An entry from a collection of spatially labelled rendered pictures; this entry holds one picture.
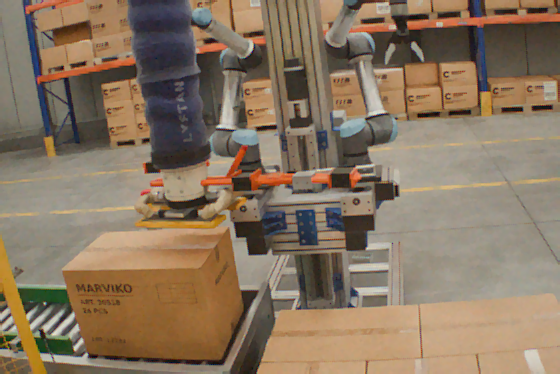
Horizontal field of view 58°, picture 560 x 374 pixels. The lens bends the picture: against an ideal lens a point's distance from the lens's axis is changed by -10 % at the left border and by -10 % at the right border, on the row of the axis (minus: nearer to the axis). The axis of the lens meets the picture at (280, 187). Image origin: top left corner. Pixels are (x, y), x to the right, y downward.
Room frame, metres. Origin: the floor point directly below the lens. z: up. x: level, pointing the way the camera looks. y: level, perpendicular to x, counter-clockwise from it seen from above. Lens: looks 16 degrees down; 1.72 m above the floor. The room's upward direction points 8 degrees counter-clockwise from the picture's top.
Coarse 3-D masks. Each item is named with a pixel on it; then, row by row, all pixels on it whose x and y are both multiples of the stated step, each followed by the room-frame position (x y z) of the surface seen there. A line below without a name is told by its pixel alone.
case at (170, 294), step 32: (96, 256) 1.99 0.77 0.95; (128, 256) 1.95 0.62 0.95; (160, 256) 1.91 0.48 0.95; (192, 256) 1.87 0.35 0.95; (224, 256) 2.03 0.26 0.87; (96, 288) 1.86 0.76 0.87; (128, 288) 1.83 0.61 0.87; (160, 288) 1.80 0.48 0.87; (192, 288) 1.78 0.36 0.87; (224, 288) 1.96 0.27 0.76; (96, 320) 1.87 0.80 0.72; (128, 320) 1.84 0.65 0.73; (160, 320) 1.81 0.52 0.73; (192, 320) 1.78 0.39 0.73; (224, 320) 1.89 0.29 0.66; (96, 352) 1.88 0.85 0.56; (128, 352) 1.85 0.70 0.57; (160, 352) 1.82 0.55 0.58; (192, 352) 1.79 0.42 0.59; (224, 352) 1.81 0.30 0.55
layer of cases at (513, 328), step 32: (288, 320) 2.02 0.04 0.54; (320, 320) 1.98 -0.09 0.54; (352, 320) 1.95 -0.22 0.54; (384, 320) 1.90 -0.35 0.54; (416, 320) 1.86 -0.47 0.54; (448, 320) 1.82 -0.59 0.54; (480, 320) 1.77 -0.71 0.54; (512, 320) 1.72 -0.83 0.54; (544, 320) 1.67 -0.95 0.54; (288, 352) 1.78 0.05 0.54; (320, 352) 1.75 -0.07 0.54; (352, 352) 1.71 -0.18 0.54; (384, 352) 1.68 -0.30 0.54; (416, 352) 1.64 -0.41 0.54; (448, 352) 1.60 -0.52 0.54; (480, 352) 1.56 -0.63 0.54; (512, 352) 1.52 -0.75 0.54; (544, 352) 1.47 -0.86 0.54
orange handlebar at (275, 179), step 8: (216, 176) 1.96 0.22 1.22; (224, 176) 1.94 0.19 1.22; (264, 176) 1.87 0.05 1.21; (272, 176) 1.83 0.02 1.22; (280, 176) 1.83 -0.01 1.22; (288, 176) 1.84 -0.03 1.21; (320, 176) 1.79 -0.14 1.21; (360, 176) 1.73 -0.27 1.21; (152, 184) 2.00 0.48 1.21; (160, 184) 1.99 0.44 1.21; (200, 184) 1.92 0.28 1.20; (208, 184) 1.91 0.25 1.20; (216, 184) 1.90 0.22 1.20; (224, 184) 1.89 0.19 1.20; (256, 184) 1.85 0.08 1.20; (272, 184) 1.83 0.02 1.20; (280, 184) 1.81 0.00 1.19
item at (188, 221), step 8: (152, 216) 1.94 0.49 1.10; (160, 216) 1.91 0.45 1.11; (184, 216) 1.89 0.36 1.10; (192, 216) 1.86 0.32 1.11; (200, 216) 1.87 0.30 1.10; (216, 216) 1.86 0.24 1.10; (224, 216) 1.86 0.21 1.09; (136, 224) 1.91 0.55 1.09; (144, 224) 1.89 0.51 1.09; (152, 224) 1.88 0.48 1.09; (160, 224) 1.87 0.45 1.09; (168, 224) 1.85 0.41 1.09; (176, 224) 1.84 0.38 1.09; (184, 224) 1.83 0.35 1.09; (192, 224) 1.82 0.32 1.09; (200, 224) 1.80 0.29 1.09; (208, 224) 1.79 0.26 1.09; (216, 224) 1.80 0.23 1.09
